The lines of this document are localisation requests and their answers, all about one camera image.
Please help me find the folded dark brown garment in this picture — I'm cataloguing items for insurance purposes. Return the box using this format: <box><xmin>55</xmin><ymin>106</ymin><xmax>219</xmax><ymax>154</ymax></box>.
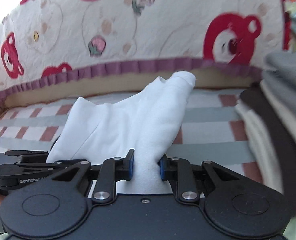
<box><xmin>238</xmin><ymin>87</ymin><xmax>296</xmax><ymax>198</ymax></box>

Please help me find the folded cream garment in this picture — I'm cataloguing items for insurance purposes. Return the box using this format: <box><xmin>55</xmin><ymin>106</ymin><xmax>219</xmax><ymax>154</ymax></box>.
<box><xmin>260</xmin><ymin>79</ymin><xmax>296</xmax><ymax>145</ymax></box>
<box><xmin>235</xmin><ymin>104</ymin><xmax>288</xmax><ymax>197</ymax></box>

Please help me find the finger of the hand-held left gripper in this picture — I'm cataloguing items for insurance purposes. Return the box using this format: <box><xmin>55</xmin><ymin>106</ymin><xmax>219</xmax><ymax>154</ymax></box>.
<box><xmin>14</xmin><ymin>159</ymin><xmax>88</xmax><ymax>174</ymax></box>
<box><xmin>4</xmin><ymin>149</ymin><xmax>50</xmax><ymax>164</ymax></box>

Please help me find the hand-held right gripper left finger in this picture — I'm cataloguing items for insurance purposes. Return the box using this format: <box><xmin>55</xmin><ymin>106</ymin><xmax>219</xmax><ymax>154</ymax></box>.
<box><xmin>52</xmin><ymin>148</ymin><xmax>136</xmax><ymax>204</ymax></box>

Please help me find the striped dog print bed sheet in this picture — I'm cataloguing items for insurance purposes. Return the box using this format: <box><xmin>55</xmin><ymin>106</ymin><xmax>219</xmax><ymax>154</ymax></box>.
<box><xmin>0</xmin><ymin>87</ymin><xmax>266</xmax><ymax>188</ymax></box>

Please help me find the tan padded bed rail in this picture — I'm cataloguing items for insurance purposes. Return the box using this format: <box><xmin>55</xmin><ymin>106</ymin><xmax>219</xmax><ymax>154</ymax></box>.
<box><xmin>0</xmin><ymin>67</ymin><xmax>261</xmax><ymax>117</ymax></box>

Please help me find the white garment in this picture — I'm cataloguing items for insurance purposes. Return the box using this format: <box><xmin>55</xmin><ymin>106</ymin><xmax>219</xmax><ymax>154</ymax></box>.
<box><xmin>46</xmin><ymin>70</ymin><xmax>204</xmax><ymax>196</ymax></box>

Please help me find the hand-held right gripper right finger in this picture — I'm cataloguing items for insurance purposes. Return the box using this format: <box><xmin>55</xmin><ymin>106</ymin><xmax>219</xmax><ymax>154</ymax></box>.
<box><xmin>159</xmin><ymin>155</ymin><xmax>241</xmax><ymax>203</ymax></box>

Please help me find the bear print bed bumper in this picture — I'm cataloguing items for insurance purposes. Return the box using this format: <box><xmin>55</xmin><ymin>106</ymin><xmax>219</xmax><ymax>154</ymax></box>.
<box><xmin>0</xmin><ymin>0</ymin><xmax>292</xmax><ymax>103</ymax></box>

